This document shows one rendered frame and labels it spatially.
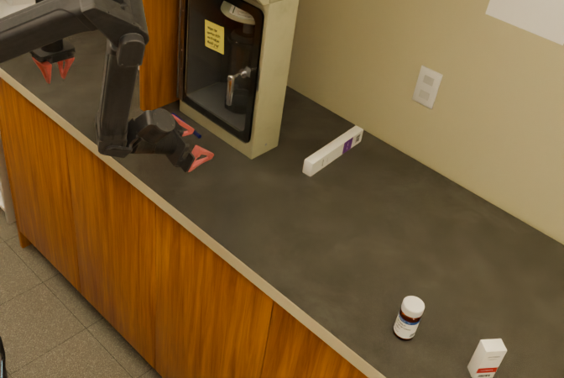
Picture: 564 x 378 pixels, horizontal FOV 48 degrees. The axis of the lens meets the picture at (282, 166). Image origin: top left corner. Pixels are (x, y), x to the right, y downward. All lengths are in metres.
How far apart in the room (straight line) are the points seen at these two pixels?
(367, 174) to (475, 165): 0.31
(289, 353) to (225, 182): 0.48
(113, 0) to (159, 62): 0.89
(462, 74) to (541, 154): 0.30
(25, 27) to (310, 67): 1.25
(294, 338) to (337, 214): 0.34
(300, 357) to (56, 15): 0.97
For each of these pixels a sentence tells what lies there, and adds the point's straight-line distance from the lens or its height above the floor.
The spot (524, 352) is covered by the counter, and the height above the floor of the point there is 0.94.
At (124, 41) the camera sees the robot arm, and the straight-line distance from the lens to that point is 1.04.
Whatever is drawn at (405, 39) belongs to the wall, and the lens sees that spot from 1.87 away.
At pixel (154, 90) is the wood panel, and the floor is 1.01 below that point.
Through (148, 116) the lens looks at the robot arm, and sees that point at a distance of 1.35.
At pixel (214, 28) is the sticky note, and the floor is 1.28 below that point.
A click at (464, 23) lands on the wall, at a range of 1.77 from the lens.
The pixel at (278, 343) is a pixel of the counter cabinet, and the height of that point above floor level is 0.73.
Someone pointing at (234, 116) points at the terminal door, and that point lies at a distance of 1.77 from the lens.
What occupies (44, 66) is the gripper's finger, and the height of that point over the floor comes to 1.16.
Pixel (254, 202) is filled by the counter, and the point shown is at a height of 0.94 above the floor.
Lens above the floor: 2.01
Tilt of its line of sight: 37 degrees down
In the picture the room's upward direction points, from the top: 9 degrees clockwise
